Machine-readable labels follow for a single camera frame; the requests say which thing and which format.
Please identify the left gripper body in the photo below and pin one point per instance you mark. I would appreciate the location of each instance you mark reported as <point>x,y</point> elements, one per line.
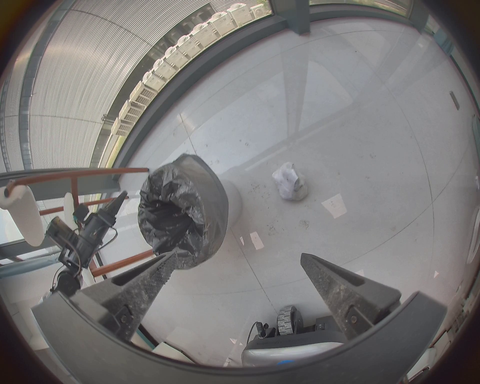
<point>95,234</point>

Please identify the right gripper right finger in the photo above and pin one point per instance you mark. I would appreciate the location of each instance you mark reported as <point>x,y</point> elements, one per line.
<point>339,292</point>

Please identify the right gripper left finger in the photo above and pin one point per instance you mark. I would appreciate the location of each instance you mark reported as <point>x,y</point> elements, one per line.
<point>144,288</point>

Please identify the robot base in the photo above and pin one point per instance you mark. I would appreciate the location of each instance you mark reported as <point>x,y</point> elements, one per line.
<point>296,343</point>

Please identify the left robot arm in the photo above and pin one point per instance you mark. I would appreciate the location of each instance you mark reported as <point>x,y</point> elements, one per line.
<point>69,283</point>

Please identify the black plastic bag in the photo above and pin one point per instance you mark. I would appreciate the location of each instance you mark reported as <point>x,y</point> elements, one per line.
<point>176,202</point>

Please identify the brown framed white chair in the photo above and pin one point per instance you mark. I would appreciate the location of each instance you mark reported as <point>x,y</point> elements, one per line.
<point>22,213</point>

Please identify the crumpled white paper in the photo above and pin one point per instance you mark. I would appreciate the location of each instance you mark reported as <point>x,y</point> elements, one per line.
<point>290,182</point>

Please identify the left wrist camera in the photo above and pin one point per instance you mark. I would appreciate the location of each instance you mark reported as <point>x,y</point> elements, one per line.
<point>62,232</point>

